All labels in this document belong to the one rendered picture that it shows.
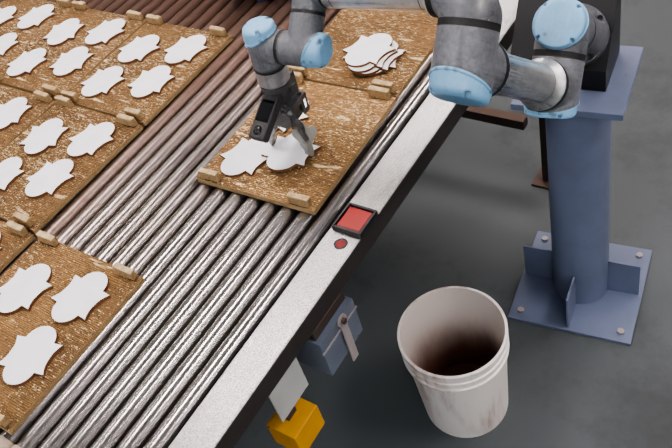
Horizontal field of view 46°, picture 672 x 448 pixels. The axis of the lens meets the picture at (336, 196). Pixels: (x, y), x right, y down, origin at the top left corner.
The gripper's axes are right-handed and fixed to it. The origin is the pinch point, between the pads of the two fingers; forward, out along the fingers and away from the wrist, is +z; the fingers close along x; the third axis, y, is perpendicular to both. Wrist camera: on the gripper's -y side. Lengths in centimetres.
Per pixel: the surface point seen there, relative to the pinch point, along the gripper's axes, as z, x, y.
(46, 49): 2, 109, 19
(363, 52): -3.2, -0.8, 37.2
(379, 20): 0, 5, 56
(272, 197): 1.1, -3.4, -14.1
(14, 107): 1, 95, -8
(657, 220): 92, -69, 89
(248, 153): 0.3, 10.5, -3.7
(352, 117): 0.5, -8.3, 16.2
